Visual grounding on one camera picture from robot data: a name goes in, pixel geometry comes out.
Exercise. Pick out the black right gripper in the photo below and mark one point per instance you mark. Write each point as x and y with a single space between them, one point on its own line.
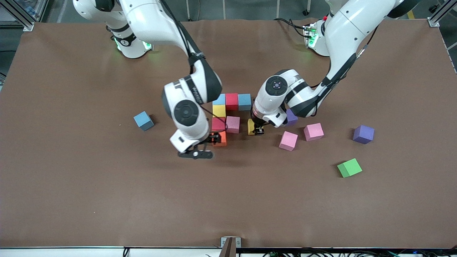
213 136

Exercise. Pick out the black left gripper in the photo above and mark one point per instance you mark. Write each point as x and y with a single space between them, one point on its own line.
257 125

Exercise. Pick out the yellow foam cube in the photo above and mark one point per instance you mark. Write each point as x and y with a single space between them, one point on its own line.
250 126
219 111

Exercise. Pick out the orange foam cube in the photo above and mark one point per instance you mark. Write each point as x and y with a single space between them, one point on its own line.
222 142

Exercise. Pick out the red foam cube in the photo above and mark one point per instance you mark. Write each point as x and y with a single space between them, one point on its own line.
217 125
231 101

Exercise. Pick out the pink foam cube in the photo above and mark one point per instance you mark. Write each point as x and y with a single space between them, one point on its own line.
313 131
288 140
233 124

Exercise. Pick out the blue foam cube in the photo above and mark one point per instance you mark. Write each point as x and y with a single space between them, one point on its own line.
143 120
245 102
221 100

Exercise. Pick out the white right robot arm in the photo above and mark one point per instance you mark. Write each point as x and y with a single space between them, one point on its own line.
150 18

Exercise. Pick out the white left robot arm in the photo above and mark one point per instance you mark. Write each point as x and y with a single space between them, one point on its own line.
350 25

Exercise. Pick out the purple foam cube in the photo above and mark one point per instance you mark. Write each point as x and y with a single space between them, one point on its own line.
363 134
292 117

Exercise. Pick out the green foam cube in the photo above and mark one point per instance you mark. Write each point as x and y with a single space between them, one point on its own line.
349 167

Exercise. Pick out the white cart leg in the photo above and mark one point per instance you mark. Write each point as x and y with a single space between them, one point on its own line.
224 9
277 9

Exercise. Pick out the brown table mat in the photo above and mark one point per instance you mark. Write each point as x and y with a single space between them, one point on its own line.
89 200

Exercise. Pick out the white stand leg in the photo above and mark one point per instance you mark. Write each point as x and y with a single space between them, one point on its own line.
188 10

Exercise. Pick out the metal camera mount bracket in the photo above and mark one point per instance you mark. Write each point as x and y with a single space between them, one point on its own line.
228 246

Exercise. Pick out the aluminium frame post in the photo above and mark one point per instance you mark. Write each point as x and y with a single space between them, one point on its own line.
41 9
21 19
437 18

